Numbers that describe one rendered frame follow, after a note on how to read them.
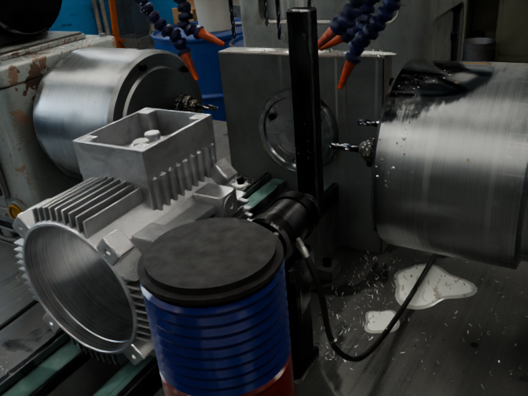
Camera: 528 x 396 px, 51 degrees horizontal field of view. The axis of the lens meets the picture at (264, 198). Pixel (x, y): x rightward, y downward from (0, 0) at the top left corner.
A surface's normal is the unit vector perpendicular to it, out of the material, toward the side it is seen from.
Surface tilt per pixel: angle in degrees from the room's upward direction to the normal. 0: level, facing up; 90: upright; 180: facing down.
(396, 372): 0
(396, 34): 90
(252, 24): 90
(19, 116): 90
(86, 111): 65
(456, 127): 51
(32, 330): 0
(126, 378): 0
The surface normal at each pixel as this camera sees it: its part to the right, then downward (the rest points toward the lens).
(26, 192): -0.51, 0.41
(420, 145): -0.48, -0.05
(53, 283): 0.77, -0.17
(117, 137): 0.86, 0.16
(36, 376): -0.08, -0.89
